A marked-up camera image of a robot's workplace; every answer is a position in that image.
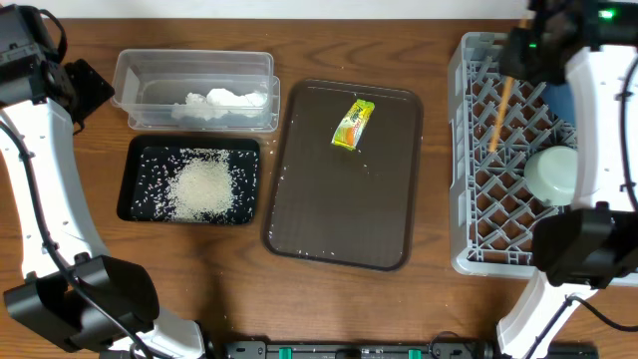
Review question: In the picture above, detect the dark blue plate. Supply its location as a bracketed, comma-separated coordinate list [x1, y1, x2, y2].
[541, 83, 576, 128]

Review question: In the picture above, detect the wooden chopstick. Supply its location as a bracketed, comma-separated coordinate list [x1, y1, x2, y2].
[487, 18, 529, 154]

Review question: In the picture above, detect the mint green bowl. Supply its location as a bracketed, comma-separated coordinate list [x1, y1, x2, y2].
[523, 146, 577, 206]

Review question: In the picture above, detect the white tissue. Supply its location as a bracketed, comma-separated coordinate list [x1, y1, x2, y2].
[171, 88, 268, 121]

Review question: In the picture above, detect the yellow green snack wrapper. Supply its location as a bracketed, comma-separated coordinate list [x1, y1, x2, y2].
[331, 99, 375, 151]

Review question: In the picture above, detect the pile of rice grains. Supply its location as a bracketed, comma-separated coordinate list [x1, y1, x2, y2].
[132, 147, 258, 224]

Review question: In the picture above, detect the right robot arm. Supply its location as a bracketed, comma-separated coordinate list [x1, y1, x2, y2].
[496, 0, 637, 358]

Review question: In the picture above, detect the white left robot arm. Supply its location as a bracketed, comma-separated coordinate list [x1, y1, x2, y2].
[1, 4, 207, 358]

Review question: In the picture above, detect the grey dishwasher rack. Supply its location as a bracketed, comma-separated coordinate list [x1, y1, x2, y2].
[449, 33, 576, 278]

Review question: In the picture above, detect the black waste tray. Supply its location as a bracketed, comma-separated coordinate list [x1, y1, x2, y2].
[117, 135, 260, 221]

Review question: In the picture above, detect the clear plastic bin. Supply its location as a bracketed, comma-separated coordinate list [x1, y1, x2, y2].
[111, 49, 280, 133]

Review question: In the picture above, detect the dark brown serving tray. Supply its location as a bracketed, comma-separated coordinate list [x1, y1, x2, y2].
[262, 79, 423, 271]

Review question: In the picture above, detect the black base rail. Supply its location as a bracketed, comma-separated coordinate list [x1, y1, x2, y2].
[222, 339, 599, 359]

